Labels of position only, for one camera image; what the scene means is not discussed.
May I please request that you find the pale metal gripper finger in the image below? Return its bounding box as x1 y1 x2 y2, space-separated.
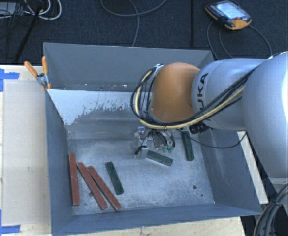
134 144 150 160
133 126 146 149

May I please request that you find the pale flat board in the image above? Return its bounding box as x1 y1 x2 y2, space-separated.
1 79 52 227

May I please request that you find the dark green flat block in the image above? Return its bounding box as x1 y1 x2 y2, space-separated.
181 130 195 162
105 161 125 196
146 150 174 167

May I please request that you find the red-brown flat block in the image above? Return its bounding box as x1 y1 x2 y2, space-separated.
68 153 81 207
87 165 122 212
76 162 109 211

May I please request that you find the grey metal bin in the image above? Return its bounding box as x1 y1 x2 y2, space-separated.
42 42 263 236

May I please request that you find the black cylinder on white bracket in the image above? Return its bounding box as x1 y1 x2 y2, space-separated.
189 122 214 135

